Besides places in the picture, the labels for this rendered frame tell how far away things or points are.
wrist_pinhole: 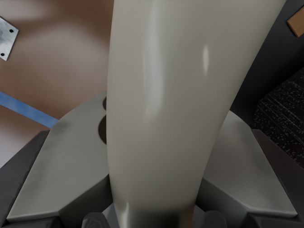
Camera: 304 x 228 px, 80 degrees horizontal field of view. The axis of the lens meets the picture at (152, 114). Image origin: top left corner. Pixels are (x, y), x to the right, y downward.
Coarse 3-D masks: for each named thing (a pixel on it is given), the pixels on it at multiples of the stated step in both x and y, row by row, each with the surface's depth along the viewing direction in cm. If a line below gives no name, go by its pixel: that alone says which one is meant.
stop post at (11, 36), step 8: (0, 24) 91; (8, 24) 91; (0, 32) 92; (8, 32) 93; (16, 32) 93; (0, 40) 95; (8, 40) 95; (0, 48) 97; (8, 48) 97; (0, 56) 99; (8, 56) 99
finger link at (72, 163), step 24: (96, 96) 10; (72, 120) 8; (96, 120) 8; (48, 144) 7; (72, 144) 7; (96, 144) 7; (48, 168) 6; (72, 168) 6; (96, 168) 6; (24, 192) 5; (48, 192) 5; (72, 192) 5; (96, 192) 6; (24, 216) 5; (48, 216) 5; (72, 216) 5
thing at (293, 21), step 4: (300, 12) 83; (292, 16) 84; (296, 16) 83; (300, 16) 83; (288, 20) 85; (292, 20) 84; (296, 20) 84; (300, 20) 84; (292, 24) 85; (296, 24) 85; (300, 24) 85; (292, 28) 86; (296, 28) 86; (300, 28) 86; (296, 32) 87; (300, 32) 87; (296, 36) 89
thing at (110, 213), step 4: (112, 204) 79; (108, 208) 78; (112, 208) 78; (104, 212) 80; (108, 212) 76; (112, 212) 77; (108, 216) 75; (112, 216) 76; (116, 216) 76; (108, 220) 73; (112, 220) 74; (116, 220) 75; (112, 224) 73; (116, 224) 74
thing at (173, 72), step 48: (144, 0) 3; (192, 0) 2; (240, 0) 2; (144, 48) 3; (192, 48) 3; (240, 48) 3; (144, 96) 3; (192, 96) 3; (144, 144) 4; (192, 144) 4; (144, 192) 4; (192, 192) 5
